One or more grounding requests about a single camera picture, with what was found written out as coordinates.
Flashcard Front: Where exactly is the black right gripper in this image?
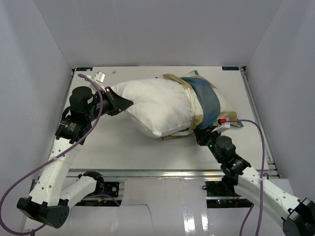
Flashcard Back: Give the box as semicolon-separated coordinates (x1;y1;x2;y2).
195;125;223;164

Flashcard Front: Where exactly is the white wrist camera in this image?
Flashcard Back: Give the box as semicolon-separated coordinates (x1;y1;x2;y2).
87;71;105;90
212;118;230;134

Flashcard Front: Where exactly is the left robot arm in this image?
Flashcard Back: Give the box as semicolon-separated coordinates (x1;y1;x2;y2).
17;86;133;229

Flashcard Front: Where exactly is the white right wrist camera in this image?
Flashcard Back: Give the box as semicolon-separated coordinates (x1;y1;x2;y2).
212;118;230;134

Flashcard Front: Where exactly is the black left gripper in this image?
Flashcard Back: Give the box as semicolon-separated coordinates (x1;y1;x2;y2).
85;86;132;121

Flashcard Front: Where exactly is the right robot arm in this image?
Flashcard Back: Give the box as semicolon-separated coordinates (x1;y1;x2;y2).
194;128;315;236

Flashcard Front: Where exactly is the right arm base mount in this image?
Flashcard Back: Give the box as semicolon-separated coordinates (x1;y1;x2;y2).
202;179;252;208

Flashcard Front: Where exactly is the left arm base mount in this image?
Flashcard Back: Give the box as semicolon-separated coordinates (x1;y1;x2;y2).
78;171;121;207

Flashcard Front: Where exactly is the blue left corner sticker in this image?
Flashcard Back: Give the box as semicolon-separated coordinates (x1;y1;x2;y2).
75;67;93;71

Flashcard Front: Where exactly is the white pillow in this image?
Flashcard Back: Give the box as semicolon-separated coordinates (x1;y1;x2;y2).
111;78;192;138

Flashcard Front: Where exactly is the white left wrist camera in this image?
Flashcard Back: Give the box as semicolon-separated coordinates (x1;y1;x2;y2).
87;71;105;90

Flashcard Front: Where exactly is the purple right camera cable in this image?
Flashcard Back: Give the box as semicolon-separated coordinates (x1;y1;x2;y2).
227;119;269;236

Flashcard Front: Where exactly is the blue tan white pillowcase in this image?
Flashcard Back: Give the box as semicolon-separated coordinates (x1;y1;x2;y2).
161;70;243;140

